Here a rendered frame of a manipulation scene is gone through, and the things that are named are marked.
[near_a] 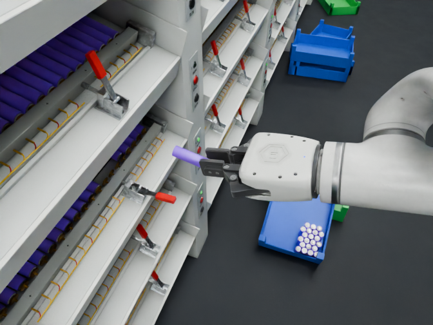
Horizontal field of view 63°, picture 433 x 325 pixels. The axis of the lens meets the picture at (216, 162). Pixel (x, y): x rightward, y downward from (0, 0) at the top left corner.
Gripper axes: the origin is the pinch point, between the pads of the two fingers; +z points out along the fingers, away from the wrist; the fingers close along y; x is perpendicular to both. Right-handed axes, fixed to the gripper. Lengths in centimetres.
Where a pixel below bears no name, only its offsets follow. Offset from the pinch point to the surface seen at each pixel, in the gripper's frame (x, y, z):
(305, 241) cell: 59, -27, -7
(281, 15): 28, -125, 18
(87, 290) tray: 8.3, 20.8, 15.2
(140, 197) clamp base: 6.7, 3.8, 14.8
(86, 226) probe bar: 3.6, 13.2, 18.4
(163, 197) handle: 6.5, 3.2, 10.2
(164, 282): 45, 1, 25
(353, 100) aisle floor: 69, -118, -14
